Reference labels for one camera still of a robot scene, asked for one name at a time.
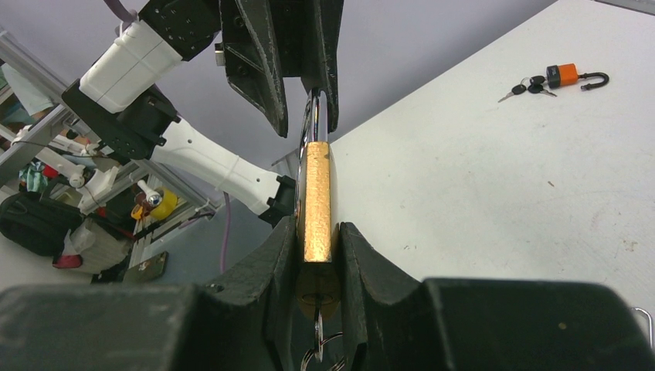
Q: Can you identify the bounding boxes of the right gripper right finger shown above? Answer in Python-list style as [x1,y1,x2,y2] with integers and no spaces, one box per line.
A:
[339,223,654,370]

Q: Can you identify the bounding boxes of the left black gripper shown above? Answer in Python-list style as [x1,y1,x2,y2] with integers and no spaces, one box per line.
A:
[221,0,344,138]

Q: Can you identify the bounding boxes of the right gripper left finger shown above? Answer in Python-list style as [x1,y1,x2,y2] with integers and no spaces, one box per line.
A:
[1,217,296,370]

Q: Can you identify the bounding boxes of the large padlock key ring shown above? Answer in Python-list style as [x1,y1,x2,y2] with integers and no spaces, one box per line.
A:
[300,307,346,371]

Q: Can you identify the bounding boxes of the large brass padlock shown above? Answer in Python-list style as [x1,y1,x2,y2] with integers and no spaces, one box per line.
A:
[295,88,341,320]

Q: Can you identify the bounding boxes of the black-headed keys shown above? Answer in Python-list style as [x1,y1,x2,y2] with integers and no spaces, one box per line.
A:
[498,75,557,103]

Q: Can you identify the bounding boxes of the orange padlock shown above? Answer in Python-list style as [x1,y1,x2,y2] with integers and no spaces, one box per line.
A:
[545,63,610,91]

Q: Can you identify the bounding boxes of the small brass padlock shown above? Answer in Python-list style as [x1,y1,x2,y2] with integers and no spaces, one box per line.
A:
[631,307,654,350]

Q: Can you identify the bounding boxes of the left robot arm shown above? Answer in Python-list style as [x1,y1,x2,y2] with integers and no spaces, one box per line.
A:
[62,0,344,225]

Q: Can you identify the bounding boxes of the aluminium table frame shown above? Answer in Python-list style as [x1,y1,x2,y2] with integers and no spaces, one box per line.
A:
[0,26,226,267]

